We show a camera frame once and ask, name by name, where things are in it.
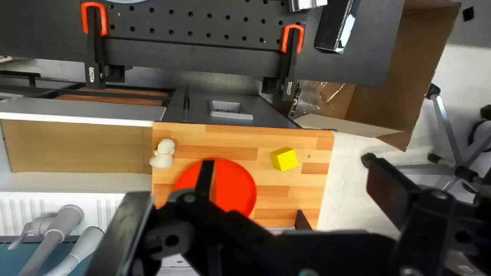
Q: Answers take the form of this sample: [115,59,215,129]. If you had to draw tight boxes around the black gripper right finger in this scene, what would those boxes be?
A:
[360,154,454,240]

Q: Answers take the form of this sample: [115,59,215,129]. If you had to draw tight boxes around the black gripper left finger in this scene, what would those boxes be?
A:
[167,158,267,241]

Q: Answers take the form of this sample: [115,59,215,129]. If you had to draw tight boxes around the orange round plate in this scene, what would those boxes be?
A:
[173,158,256,217]

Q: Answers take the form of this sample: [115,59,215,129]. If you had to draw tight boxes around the white plush toy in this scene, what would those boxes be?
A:
[149,139,175,169]

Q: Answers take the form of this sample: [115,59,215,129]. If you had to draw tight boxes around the office chair base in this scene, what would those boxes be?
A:
[426,85,491,192]

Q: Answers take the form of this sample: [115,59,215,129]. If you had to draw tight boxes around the grey rectangular tray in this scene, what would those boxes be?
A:
[210,100,253,122]

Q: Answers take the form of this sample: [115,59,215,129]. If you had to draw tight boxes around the yellow cube block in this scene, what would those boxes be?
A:
[270,148,297,172]

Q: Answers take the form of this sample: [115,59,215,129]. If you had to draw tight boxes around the brown cardboard box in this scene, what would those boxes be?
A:
[294,0,460,151]

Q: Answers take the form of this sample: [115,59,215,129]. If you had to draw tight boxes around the grey vacuum nozzle tool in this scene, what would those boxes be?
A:
[9,204,84,276]

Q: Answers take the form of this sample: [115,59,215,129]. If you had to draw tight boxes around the black perforated panel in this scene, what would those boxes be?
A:
[0,0,408,89]

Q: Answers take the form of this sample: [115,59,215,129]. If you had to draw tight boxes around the light wooden side box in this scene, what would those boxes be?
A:
[0,99,165,174]

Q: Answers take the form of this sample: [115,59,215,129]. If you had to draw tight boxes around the right orange black clamp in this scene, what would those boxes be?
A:
[277,25,305,102]

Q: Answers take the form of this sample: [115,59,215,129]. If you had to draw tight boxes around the orange black clamp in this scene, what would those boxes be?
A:
[277,25,305,102]
[80,2,109,89]

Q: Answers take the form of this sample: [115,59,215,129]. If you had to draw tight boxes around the left orange black clamp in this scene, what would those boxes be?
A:
[80,2,109,89]

